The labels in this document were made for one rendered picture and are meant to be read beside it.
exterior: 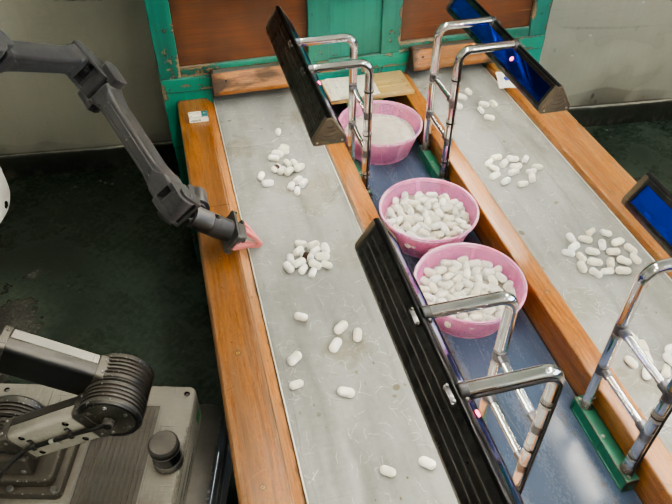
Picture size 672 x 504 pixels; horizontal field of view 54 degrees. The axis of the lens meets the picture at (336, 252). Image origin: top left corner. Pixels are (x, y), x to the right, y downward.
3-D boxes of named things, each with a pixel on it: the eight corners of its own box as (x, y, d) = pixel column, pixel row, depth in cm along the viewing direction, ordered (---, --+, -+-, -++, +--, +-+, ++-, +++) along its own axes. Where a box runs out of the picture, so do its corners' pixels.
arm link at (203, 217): (182, 230, 155) (195, 213, 152) (179, 212, 159) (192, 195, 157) (208, 240, 159) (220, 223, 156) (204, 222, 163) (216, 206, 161)
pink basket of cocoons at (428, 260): (432, 359, 151) (437, 333, 144) (396, 279, 170) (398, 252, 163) (539, 337, 156) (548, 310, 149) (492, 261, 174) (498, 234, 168)
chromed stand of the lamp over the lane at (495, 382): (424, 544, 120) (454, 403, 90) (390, 449, 134) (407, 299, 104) (520, 519, 123) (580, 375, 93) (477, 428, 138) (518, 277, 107)
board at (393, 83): (318, 106, 215) (318, 103, 214) (308, 84, 225) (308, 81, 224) (414, 94, 221) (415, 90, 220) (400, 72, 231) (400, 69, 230)
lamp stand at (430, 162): (439, 192, 196) (459, 51, 166) (417, 155, 210) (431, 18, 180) (499, 183, 199) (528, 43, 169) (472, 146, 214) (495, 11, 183)
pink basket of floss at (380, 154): (394, 181, 200) (396, 155, 194) (321, 153, 211) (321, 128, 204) (434, 140, 216) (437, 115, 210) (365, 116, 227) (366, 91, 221)
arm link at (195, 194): (157, 217, 152) (182, 193, 149) (153, 188, 160) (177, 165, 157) (196, 241, 159) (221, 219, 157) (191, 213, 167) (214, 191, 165)
